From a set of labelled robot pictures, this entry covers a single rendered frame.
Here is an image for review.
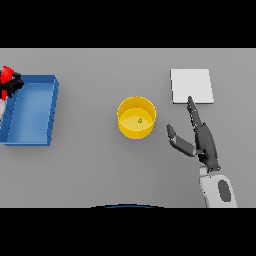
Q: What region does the pale square measuring scale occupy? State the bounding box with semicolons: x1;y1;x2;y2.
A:
170;68;215;105

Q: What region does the blue tray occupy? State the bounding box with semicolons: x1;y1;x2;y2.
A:
0;74;60;147

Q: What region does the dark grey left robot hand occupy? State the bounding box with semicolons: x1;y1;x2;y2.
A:
0;71;25;99

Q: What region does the yellow bowl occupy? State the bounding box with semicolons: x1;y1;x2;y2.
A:
116;96;157;140

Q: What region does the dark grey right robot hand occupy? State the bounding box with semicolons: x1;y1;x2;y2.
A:
166;95;222;173

